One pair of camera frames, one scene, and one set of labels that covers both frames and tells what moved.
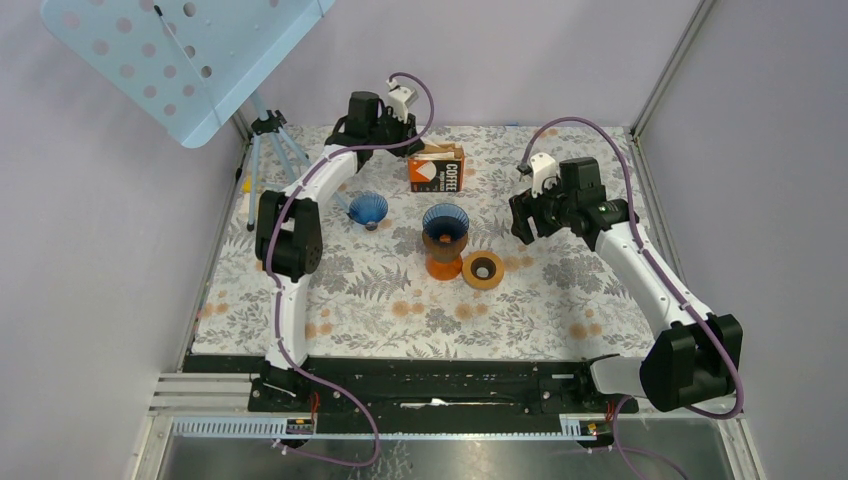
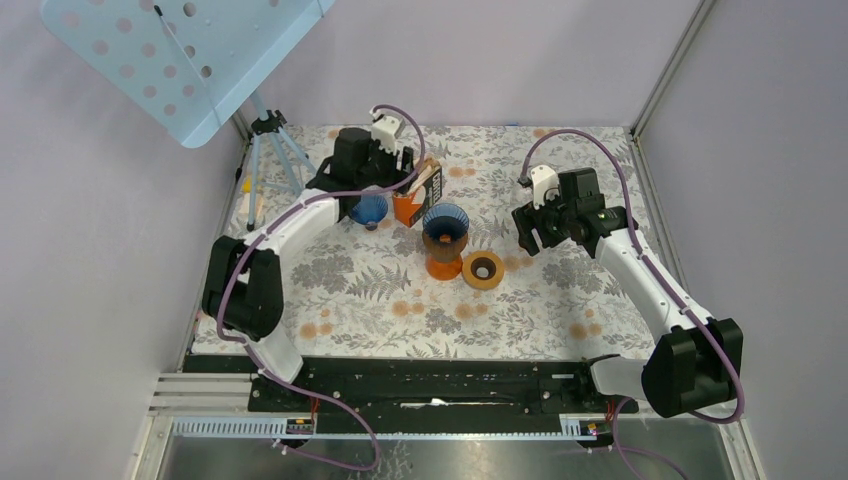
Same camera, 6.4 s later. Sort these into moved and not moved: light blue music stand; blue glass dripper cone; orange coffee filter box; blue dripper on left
Moved: orange coffee filter box
Not moved: blue glass dripper cone; blue dripper on left; light blue music stand
